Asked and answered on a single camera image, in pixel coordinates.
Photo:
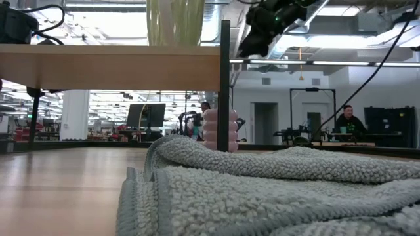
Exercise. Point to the silver ceiling duct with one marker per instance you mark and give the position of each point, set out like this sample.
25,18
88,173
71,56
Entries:
275,52

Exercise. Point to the black monitor on stand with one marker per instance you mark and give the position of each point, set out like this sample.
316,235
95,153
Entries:
146,114

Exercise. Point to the black metal stand frame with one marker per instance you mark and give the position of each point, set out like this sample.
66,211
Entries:
290,108

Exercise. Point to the wooden shelf with black frame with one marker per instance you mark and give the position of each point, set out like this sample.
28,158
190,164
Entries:
98,65

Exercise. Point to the white pillar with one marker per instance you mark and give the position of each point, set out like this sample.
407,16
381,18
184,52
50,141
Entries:
75,114

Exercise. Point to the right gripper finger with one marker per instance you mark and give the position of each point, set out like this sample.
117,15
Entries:
256,44

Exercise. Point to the yellow-green mug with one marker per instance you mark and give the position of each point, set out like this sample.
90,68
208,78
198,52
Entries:
183,23

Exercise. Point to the black table edge rail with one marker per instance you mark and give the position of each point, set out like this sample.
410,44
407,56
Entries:
82,145

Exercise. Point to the person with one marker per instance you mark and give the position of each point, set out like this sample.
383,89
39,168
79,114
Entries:
205,106
350,123

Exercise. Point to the grey terry towel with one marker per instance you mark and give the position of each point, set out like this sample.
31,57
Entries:
262,196

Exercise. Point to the pink ribbed mug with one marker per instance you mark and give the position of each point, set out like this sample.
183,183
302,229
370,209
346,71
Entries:
210,131

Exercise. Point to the black cabinet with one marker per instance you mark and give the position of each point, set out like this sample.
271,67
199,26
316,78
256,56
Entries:
390,128

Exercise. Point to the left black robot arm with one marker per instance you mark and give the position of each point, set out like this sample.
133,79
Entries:
14,24

